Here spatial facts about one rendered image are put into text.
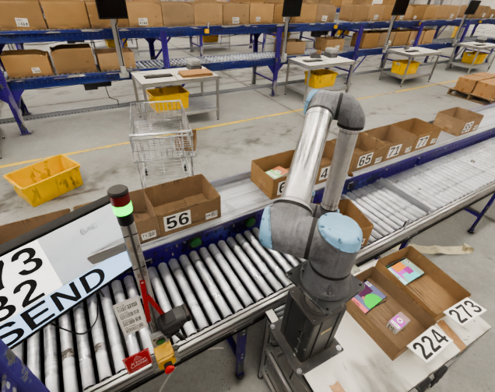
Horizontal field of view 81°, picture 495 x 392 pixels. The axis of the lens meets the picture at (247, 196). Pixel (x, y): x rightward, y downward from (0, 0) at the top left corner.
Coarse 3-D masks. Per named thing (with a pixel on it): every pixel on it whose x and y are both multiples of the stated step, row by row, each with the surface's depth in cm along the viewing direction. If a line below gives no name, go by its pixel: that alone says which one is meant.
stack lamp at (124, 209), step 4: (108, 196) 75; (124, 196) 75; (128, 196) 76; (112, 200) 74; (116, 200) 74; (120, 200) 74; (124, 200) 75; (128, 200) 77; (112, 204) 75; (116, 204) 75; (120, 204) 75; (124, 204) 76; (128, 204) 77; (112, 208) 77; (116, 208) 76; (120, 208) 76; (124, 208) 76; (128, 208) 77; (132, 208) 80; (116, 212) 77; (120, 212) 77; (124, 212) 77; (128, 212) 78
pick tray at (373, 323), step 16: (368, 272) 164; (384, 288) 160; (352, 304) 145; (384, 304) 154; (400, 304) 154; (416, 304) 145; (368, 320) 138; (384, 320) 146; (416, 320) 147; (432, 320) 139; (384, 336) 131; (400, 336) 140; (416, 336) 140; (384, 352) 134; (400, 352) 129
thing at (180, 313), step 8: (184, 304) 113; (168, 312) 110; (176, 312) 110; (184, 312) 110; (160, 320) 108; (168, 320) 107; (176, 320) 107; (184, 320) 109; (160, 328) 106; (168, 328) 106; (176, 328) 112; (168, 336) 112
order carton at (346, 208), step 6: (318, 204) 196; (342, 204) 203; (348, 204) 202; (342, 210) 207; (348, 210) 203; (354, 210) 196; (348, 216) 204; (354, 216) 197; (360, 216) 191; (360, 222) 192; (366, 222) 186; (360, 228) 192; (366, 228) 178; (372, 228) 180; (366, 234) 182; (366, 240) 186
